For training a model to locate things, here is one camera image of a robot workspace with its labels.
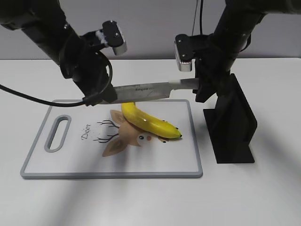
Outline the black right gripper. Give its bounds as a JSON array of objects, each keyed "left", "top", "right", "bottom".
[{"left": 191, "top": 33, "right": 238, "bottom": 103}]

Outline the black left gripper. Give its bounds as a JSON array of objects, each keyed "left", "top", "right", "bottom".
[{"left": 59, "top": 32, "right": 118, "bottom": 106}]

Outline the white-handled kitchen knife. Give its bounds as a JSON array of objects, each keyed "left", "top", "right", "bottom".
[{"left": 112, "top": 78, "right": 199, "bottom": 104}]

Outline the yellow plastic banana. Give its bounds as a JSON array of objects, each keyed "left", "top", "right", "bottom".
[{"left": 121, "top": 102, "right": 182, "bottom": 139}]

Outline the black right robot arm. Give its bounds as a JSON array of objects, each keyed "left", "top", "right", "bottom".
[{"left": 190, "top": 0, "right": 301, "bottom": 103}]

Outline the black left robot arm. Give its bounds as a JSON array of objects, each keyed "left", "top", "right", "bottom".
[{"left": 0, "top": 0, "right": 118, "bottom": 107}]

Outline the black knife stand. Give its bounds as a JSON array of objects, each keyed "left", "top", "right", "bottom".
[{"left": 203, "top": 73, "right": 257, "bottom": 164}]

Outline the grey-rimmed deer cutting board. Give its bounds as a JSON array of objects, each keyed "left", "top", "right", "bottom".
[{"left": 20, "top": 99, "right": 203, "bottom": 179}]

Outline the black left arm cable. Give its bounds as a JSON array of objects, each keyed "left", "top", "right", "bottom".
[{"left": 0, "top": 50, "right": 113, "bottom": 107}]

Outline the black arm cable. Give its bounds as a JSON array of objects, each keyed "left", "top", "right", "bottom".
[
  {"left": 0, "top": 50, "right": 113, "bottom": 107},
  {"left": 191, "top": 0, "right": 204, "bottom": 36}
]

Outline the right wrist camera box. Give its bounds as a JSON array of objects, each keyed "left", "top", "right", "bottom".
[{"left": 174, "top": 34, "right": 194, "bottom": 72}]

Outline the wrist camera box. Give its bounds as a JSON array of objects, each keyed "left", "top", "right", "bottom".
[
  {"left": 95, "top": 20, "right": 127, "bottom": 56},
  {"left": 174, "top": 34, "right": 194, "bottom": 72}
]

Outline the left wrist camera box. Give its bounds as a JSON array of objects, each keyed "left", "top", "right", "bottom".
[{"left": 95, "top": 20, "right": 127, "bottom": 56}]

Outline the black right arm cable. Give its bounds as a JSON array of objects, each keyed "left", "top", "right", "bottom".
[{"left": 191, "top": 0, "right": 204, "bottom": 36}]

